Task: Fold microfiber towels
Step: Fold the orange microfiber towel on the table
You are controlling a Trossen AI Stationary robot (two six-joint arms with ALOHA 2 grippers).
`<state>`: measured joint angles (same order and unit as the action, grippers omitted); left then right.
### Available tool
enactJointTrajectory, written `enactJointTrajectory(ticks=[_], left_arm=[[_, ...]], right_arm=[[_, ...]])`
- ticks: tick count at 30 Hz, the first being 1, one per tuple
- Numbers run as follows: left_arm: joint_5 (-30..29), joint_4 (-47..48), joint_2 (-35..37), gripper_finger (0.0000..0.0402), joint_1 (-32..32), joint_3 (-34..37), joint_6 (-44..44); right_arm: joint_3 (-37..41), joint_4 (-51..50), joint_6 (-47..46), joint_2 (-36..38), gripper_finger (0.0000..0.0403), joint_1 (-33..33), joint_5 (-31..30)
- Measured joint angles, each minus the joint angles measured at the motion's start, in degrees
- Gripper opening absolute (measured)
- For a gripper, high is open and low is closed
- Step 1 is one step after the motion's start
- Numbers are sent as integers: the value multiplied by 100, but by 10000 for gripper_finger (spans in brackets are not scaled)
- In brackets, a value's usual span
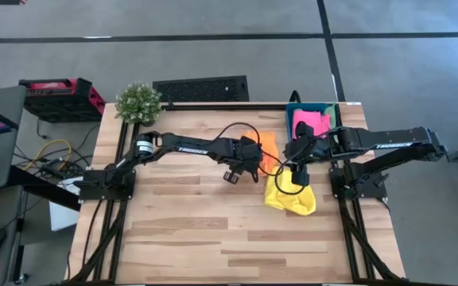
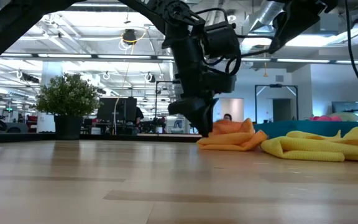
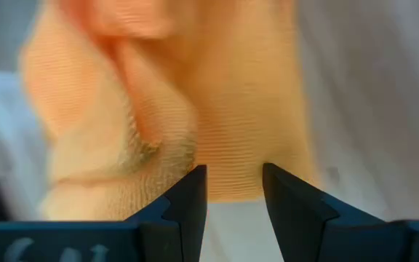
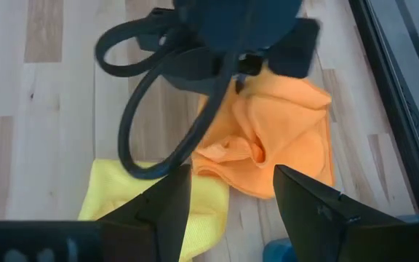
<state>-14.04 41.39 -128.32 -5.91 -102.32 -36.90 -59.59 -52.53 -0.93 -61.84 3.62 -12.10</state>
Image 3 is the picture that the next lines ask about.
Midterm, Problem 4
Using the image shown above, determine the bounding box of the orange microfiber towel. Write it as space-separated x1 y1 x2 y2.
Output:
18 0 322 222

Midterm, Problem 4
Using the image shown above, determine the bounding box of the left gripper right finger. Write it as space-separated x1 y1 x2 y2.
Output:
262 162 386 262

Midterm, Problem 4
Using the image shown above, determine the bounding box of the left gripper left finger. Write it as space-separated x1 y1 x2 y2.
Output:
123 164 208 262

